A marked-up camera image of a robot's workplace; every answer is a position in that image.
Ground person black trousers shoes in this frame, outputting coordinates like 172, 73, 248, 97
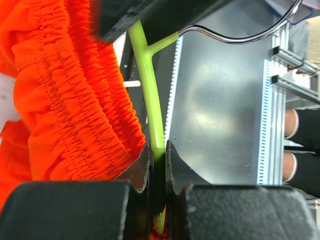
283, 108, 320, 198

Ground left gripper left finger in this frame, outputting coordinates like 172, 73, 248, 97
116, 143, 153, 240

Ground white slotted cable duct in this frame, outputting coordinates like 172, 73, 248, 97
164, 34, 286, 185

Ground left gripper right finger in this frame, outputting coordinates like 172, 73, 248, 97
165, 140, 210, 240

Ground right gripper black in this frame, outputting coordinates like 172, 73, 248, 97
99, 0, 231, 45

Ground green clothes hanger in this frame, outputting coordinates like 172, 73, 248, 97
128, 0, 302, 234

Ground orange mesh shorts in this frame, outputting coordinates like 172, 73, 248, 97
0, 0, 146, 203

